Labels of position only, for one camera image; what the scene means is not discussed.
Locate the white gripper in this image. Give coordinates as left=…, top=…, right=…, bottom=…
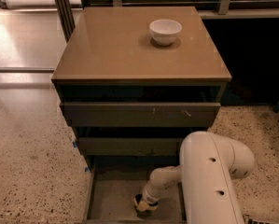
left=135, top=187, right=160, bottom=212

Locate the green and yellow sponge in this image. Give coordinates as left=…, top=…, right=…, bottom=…
left=133, top=194, right=145, bottom=207

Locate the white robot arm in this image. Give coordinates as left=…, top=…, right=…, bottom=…
left=133, top=132, right=255, bottom=224

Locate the open bottom drawer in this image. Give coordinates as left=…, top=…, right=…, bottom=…
left=82, top=165, right=187, bottom=224

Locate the middle drawer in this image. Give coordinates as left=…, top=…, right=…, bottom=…
left=76, top=137, right=184, bottom=156

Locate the top drawer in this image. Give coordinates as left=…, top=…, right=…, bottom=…
left=60, top=102, right=220, bottom=128

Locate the brown drawer cabinet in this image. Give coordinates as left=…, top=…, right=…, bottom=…
left=52, top=7, right=231, bottom=168

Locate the white ceramic bowl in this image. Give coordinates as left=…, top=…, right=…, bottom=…
left=149, top=19, right=182, bottom=46

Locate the dark vertical post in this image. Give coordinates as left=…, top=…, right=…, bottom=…
left=54, top=0, right=75, bottom=42

